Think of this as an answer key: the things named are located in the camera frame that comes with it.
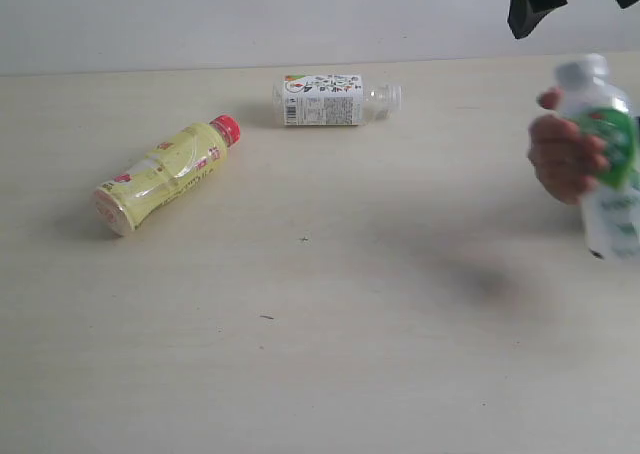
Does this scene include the clear bottle floral white label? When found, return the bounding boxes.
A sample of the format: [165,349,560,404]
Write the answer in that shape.
[272,74,402,127]

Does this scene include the white bottle green label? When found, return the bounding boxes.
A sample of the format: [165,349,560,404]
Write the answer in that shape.
[552,52,640,261]

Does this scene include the person's open hand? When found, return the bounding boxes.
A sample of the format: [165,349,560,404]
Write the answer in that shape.
[528,88,609,205]

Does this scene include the yellow bottle red cap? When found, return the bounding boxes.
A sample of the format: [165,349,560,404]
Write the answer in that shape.
[93,115,241,236]

